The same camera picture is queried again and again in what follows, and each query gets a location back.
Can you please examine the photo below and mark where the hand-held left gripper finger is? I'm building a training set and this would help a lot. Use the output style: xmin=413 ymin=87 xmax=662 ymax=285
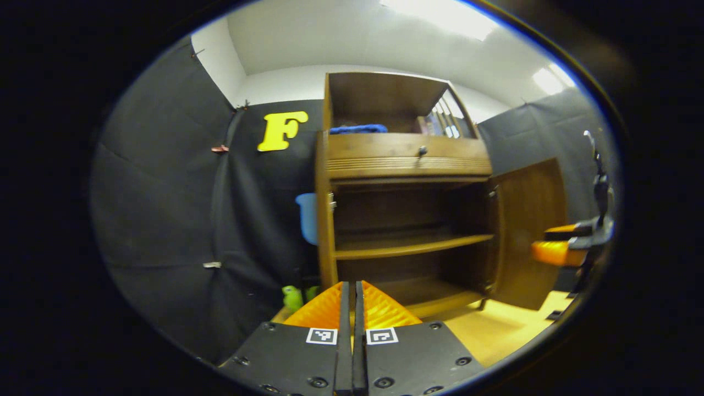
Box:
xmin=219 ymin=280 xmax=353 ymax=396
xmin=353 ymin=280 xmax=486 ymax=396

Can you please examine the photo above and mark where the wooden shoe cabinet door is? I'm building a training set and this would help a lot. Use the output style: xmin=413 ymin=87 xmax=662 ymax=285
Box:
xmin=487 ymin=158 xmax=568 ymax=311

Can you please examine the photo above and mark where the wooden double-door shoe cabinet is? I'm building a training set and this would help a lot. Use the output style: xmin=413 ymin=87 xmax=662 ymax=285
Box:
xmin=315 ymin=71 xmax=496 ymax=320

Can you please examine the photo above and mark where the wooden cabinet drawer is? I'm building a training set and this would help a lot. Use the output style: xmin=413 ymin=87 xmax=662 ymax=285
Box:
xmin=324 ymin=134 xmax=493 ymax=181

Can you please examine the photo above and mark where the green frog toy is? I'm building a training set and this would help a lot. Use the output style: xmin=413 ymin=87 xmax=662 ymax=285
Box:
xmin=282 ymin=285 xmax=321 ymax=313

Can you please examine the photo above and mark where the wooden inner shelf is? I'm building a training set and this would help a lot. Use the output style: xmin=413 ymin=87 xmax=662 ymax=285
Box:
xmin=334 ymin=231 xmax=494 ymax=261

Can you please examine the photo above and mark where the small ceiling light panel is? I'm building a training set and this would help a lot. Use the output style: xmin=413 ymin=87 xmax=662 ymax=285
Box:
xmin=532 ymin=63 xmax=575 ymax=95

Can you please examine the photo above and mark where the blue cloth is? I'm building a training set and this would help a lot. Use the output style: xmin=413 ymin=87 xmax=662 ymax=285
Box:
xmin=329 ymin=124 xmax=389 ymax=135

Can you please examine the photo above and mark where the black backdrop cloth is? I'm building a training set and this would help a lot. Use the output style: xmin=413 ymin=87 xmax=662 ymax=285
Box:
xmin=91 ymin=36 xmax=619 ymax=364

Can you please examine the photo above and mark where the large ceiling light panel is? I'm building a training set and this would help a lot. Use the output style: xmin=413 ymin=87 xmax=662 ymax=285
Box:
xmin=379 ymin=0 xmax=498 ymax=42

